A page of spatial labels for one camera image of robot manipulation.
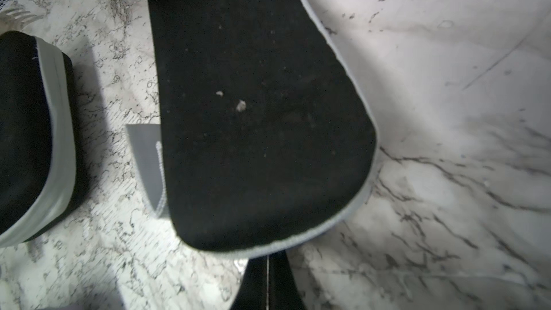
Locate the grey zippered case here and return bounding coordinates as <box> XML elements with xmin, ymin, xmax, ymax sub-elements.
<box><xmin>1</xmin><ymin>31</ymin><xmax>88</xmax><ymax>248</ymax></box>

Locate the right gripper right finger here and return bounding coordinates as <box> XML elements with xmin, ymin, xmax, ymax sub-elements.
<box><xmin>268</xmin><ymin>251</ymin><xmax>306</xmax><ymax>310</ymax></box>

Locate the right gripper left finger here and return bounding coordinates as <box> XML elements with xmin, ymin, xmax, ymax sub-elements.
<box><xmin>230</xmin><ymin>257</ymin><xmax>268</xmax><ymax>310</ymax></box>

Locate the grey case back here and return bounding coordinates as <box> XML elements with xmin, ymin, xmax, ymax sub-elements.
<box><xmin>148</xmin><ymin>0</ymin><xmax>378</xmax><ymax>258</ymax></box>

